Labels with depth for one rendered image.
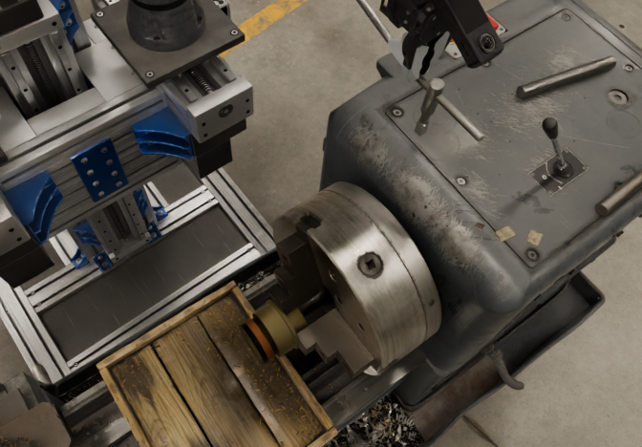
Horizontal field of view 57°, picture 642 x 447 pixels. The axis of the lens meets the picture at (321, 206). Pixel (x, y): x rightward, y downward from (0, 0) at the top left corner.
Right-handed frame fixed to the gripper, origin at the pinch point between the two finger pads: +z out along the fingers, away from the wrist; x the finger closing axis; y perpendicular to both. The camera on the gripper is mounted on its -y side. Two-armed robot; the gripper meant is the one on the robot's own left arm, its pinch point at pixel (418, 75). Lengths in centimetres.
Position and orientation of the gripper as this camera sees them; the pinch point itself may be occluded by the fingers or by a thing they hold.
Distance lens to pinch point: 89.3
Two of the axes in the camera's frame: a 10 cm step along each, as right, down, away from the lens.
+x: -7.9, 5.0, -3.5
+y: -6.1, -7.2, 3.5
